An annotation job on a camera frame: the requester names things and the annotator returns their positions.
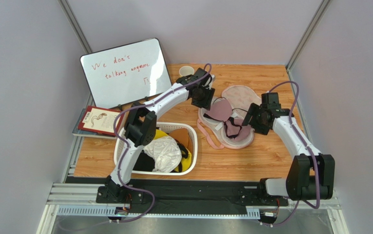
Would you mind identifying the orange bra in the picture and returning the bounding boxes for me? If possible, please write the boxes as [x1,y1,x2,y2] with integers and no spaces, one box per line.
[169,128,194,153]

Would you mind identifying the purple cable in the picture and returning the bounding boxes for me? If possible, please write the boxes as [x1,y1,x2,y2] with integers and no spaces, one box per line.
[259,80,321,227]
[110,63,213,223]

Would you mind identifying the pink ribbed bra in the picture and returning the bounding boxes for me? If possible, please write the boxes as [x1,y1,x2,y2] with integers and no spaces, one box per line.
[203,98,252,141]

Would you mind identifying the white plastic laundry basket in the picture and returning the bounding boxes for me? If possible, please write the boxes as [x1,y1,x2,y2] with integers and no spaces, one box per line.
[132,122,198,176]

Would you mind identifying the yellow bra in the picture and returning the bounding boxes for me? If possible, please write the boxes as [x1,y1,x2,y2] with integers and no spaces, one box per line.
[154,129,193,173]

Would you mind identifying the white dry-erase board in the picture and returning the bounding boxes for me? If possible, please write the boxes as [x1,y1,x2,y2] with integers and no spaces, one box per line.
[80,38,172,109]

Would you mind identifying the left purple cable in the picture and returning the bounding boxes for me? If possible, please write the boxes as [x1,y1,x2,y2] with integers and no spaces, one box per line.
[110,63,213,223]

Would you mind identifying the black bra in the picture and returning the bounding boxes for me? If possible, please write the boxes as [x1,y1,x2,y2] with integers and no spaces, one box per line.
[133,152,155,172]

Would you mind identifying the aluminium frame rails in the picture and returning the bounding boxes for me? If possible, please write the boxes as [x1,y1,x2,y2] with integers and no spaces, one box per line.
[38,183,349,234]

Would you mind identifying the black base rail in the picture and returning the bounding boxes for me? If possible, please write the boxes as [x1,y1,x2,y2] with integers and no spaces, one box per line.
[96,178,289,215]

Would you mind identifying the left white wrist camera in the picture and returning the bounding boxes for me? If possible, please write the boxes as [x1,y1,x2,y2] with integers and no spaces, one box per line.
[205,75,216,88]

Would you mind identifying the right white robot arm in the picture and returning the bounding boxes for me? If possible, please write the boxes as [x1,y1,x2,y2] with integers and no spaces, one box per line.
[243,93,335,201]

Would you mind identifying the yellow ceramic mug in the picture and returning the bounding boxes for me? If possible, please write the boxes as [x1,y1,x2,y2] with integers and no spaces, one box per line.
[178,65,195,77]

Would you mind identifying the red cover book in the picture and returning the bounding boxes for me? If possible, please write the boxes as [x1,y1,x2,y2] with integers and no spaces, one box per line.
[78,106,127,136]

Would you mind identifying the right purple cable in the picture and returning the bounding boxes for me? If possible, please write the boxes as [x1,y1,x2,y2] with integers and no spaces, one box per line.
[259,80,321,227]

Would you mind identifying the grey book underneath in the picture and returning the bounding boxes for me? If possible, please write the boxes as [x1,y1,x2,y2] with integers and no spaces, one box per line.
[72,108,101,138]

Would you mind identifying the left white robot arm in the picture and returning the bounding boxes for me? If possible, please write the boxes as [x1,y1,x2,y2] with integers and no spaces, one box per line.
[105,63,215,194]

